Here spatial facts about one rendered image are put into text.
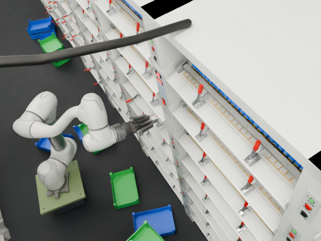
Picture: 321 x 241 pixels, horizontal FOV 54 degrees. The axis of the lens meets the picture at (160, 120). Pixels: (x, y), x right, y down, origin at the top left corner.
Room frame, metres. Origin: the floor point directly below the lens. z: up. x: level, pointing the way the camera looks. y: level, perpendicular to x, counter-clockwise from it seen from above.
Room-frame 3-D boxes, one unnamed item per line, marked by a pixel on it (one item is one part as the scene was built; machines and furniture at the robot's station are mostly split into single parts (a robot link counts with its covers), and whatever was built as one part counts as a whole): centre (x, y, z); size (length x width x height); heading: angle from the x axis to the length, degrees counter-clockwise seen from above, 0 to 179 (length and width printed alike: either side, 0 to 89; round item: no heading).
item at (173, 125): (0.92, -0.13, 0.90); 0.20 x 0.09 x 1.80; 110
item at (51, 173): (1.31, 0.89, 0.39); 0.18 x 0.16 x 0.22; 149
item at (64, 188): (1.29, 0.90, 0.26); 0.22 x 0.18 x 0.06; 0
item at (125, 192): (1.24, 0.42, 0.04); 0.30 x 0.20 x 0.08; 2
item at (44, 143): (1.89, 1.02, 0.04); 0.30 x 0.20 x 0.08; 58
